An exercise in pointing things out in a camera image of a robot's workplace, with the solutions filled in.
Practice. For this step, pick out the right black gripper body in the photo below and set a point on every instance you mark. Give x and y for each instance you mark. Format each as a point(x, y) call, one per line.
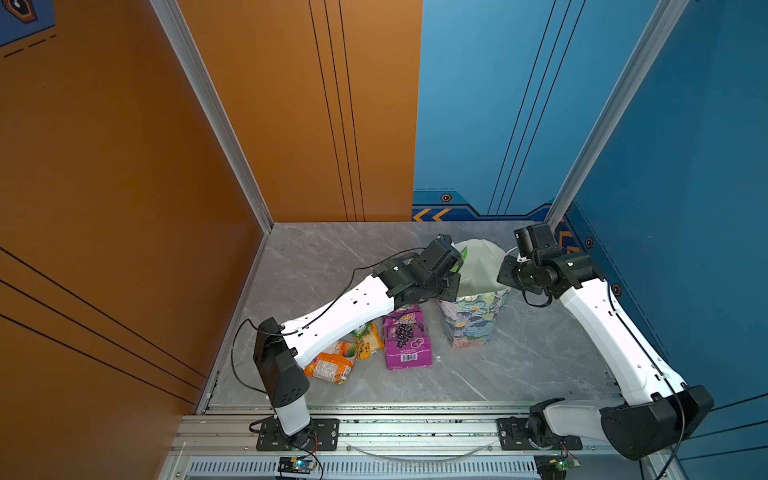
point(517, 274)

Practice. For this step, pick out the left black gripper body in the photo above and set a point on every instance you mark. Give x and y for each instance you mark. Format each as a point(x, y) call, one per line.
point(446, 288)

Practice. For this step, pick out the green Lays chips bag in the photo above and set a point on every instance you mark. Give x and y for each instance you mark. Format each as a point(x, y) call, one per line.
point(464, 254)

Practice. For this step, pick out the colourful white paper bag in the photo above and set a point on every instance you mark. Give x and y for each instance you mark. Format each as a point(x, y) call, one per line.
point(470, 319)

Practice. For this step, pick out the purple grape candy bag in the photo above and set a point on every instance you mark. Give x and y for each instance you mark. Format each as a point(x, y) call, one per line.
point(406, 340)

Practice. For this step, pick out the orange snack bag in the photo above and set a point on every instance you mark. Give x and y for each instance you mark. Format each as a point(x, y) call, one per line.
point(335, 363)

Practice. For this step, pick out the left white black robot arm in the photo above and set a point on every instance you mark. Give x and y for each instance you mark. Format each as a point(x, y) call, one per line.
point(282, 351)

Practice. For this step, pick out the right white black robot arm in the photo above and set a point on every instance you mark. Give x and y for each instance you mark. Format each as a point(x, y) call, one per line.
point(658, 408)

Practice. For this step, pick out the small orange yellow snack pack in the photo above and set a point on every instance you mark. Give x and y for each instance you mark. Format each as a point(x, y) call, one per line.
point(368, 340)

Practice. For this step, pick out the right green circuit board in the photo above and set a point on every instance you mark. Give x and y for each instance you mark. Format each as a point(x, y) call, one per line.
point(555, 467)

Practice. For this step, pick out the green circuit board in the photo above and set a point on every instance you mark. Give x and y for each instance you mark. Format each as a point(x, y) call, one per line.
point(555, 467)
point(296, 468)

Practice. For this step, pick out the left green circuit board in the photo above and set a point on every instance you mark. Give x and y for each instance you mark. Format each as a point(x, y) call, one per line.
point(296, 468)

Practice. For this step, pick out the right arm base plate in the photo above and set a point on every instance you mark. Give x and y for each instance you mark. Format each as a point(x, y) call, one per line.
point(513, 434)

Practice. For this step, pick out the aluminium rail frame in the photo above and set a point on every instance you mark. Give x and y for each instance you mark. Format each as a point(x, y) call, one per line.
point(391, 441)

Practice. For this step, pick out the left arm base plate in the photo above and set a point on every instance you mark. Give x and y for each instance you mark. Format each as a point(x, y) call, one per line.
point(320, 435)

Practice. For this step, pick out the right aluminium corner post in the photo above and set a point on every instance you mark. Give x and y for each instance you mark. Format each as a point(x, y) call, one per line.
point(653, 38)

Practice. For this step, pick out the aluminium corner post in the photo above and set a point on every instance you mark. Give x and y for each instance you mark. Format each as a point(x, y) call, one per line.
point(653, 38)
point(179, 35)

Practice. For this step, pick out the left aluminium corner post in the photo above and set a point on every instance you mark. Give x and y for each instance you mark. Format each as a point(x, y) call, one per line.
point(179, 35)

